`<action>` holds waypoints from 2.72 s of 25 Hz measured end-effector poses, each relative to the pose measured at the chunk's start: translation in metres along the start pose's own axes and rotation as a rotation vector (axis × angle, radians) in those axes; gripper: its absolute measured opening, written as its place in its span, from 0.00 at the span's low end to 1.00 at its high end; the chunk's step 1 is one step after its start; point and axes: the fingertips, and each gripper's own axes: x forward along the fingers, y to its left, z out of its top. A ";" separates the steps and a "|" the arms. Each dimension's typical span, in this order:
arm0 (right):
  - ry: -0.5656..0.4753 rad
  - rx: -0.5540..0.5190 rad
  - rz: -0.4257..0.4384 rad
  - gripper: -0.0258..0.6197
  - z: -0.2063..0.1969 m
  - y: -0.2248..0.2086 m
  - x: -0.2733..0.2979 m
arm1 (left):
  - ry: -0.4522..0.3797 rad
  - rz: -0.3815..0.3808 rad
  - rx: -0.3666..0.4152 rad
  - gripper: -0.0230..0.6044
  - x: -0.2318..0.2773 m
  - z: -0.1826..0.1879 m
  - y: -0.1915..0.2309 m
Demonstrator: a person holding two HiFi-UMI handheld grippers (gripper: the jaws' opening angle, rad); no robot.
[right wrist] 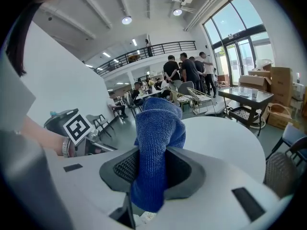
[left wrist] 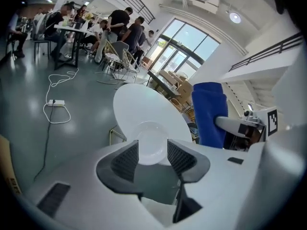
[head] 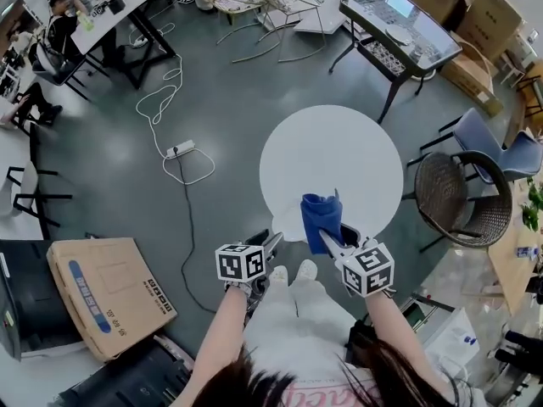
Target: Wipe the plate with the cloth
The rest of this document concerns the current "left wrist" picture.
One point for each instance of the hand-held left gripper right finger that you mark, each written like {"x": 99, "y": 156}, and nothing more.
{"x": 192, "y": 166}

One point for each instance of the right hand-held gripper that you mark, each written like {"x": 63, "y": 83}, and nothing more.
{"x": 259, "y": 128}

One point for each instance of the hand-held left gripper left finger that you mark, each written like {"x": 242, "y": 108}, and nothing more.
{"x": 120, "y": 169}

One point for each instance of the blue cloth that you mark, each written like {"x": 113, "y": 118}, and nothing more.
{"x": 208, "y": 114}

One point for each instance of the white ceramic plate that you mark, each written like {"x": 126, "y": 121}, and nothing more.
{"x": 149, "y": 142}

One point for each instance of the tall closed cardboard box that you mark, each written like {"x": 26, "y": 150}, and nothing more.
{"x": 184, "y": 90}

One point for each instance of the white round table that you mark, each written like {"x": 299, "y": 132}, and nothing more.
{"x": 134, "y": 99}

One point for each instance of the person's white printed t-shirt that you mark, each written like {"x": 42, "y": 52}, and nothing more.
{"x": 292, "y": 90}

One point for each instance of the black balcony railing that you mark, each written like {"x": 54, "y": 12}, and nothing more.
{"x": 136, "y": 1}
{"x": 266, "y": 53}

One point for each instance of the black glass-top table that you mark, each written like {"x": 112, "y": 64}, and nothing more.
{"x": 156, "y": 78}

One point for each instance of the white power strip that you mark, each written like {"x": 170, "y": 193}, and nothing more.
{"x": 56, "y": 102}

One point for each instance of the round white ceiling lamp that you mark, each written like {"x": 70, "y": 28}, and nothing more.
{"x": 235, "y": 17}

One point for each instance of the printed flat cardboard box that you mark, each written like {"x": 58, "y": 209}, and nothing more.
{"x": 8, "y": 166}

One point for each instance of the grey padded chair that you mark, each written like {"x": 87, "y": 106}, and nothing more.
{"x": 120, "y": 48}

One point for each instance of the white ceiling air conditioner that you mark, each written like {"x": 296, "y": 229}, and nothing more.
{"x": 205, "y": 0}

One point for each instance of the white table with black legs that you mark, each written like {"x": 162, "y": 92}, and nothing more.
{"x": 72, "y": 29}

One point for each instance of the small black box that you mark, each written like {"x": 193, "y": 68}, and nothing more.
{"x": 78, "y": 25}

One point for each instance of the yellow flowers in vase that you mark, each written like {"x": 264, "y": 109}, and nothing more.
{"x": 88, "y": 15}

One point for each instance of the green drink bottle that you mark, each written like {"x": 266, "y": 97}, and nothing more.
{"x": 65, "y": 21}

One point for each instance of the large glass window wall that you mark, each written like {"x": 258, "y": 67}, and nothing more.
{"x": 189, "y": 39}

